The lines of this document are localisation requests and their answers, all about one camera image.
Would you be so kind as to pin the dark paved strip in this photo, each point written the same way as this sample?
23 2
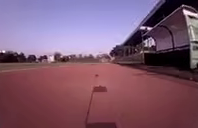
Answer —
183 72

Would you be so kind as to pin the white curved shelter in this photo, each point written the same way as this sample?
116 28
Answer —
183 36

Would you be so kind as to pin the grandstand building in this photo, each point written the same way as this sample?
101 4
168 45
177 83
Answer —
137 43

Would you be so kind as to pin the green grass field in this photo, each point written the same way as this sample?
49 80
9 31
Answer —
17 65

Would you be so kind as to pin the row of trees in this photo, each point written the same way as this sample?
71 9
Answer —
27 57

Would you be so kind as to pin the red running track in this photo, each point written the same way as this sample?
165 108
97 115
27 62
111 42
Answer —
47 96

